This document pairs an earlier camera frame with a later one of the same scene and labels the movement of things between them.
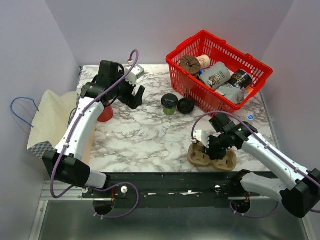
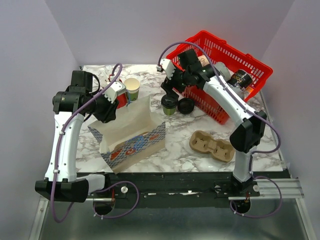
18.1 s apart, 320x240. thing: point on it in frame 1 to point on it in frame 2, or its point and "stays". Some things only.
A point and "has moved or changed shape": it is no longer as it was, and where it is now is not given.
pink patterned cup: (204, 61) stays
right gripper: (213, 153) to (167, 86)
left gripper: (131, 100) to (110, 113)
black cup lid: (185, 105) stays
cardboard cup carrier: (197, 155) has moved or changed shape
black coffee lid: (169, 101) stays
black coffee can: (242, 78) stays
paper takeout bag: (51, 123) to (134, 134)
